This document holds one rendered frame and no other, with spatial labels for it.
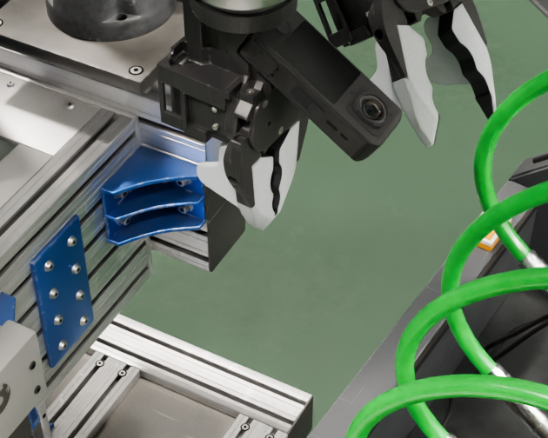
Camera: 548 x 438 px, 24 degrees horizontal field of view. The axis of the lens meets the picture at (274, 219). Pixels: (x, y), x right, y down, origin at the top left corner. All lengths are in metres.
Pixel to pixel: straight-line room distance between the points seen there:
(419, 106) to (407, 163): 1.93
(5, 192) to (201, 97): 0.57
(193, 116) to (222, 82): 0.05
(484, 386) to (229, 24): 0.28
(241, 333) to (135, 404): 0.43
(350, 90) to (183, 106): 0.12
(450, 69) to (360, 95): 0.19
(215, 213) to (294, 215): 1.19
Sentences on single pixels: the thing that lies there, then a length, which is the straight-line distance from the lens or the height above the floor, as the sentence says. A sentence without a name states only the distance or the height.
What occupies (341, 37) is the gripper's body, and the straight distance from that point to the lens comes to 1.00.
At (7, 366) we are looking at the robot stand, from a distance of 1.18.
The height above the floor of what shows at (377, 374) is 0.95.
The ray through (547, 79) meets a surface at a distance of 0.91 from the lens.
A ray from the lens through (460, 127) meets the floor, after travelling 2.99.
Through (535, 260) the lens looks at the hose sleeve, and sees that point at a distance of 1.03.
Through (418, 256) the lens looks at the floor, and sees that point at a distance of 2.66.
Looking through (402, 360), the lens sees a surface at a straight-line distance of 0.91.
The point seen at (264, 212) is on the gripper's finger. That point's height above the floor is 1.24.
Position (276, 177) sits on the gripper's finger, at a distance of 0.94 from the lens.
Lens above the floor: 1.88
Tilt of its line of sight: 44 degrees down
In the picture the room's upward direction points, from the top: straight up
